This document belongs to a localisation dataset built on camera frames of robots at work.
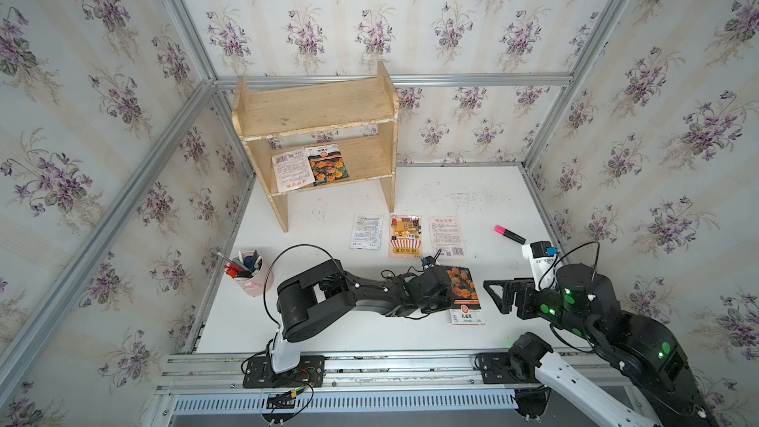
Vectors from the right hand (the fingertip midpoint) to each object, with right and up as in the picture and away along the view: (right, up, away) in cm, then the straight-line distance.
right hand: (503, 283), depth 63 cm
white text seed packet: (-54, +27, +27) cm, 66 cm away
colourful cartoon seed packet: (-18, +4, +35) cm, 40 cm away
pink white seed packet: (-4, +5, +35) cm, 36 cm away
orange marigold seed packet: (-44, +29, +27) cm, 59 cm away
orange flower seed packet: (-2, -11, +22) cm, 24 cm away
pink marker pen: (+17, +6, +36) cm, 40 cm away
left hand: (-4, -12, +18) cm, 22 cm away
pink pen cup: (-64, -2, +18) cm, 66 cm away
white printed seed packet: (-32, +6, +36) cm, 48 cm away
